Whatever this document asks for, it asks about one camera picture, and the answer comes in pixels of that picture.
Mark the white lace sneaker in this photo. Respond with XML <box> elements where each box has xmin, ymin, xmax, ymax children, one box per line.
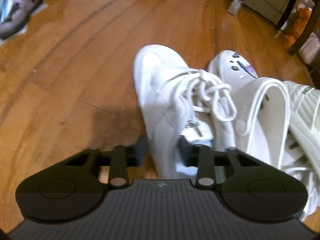
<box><xmin>133</xmin><ymin>44</ymin><xmax>237</xmax><ymax>180</ymax></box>
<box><xmin>281</xmin><ymin>133</ymin><xmax>319</xmax><ymax>222</ymax></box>

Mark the pink bag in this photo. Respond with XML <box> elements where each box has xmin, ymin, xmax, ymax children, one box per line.
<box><xmin>298</xmin><ymin>33</ymin><xmax>319</xmax><ymax>68</ymax></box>

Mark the plastic wrapped small item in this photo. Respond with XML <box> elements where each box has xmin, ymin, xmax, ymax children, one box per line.
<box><xmin>227</xmin><ymin>0</ymin><xmax>243</xmax><ymax>17</ymax></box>

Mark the purple clog near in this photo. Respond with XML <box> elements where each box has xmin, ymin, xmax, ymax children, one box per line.
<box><xmin>1</xmin><ymin>0</ymin><xmax>43</xmax><ymax>41</ymax></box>

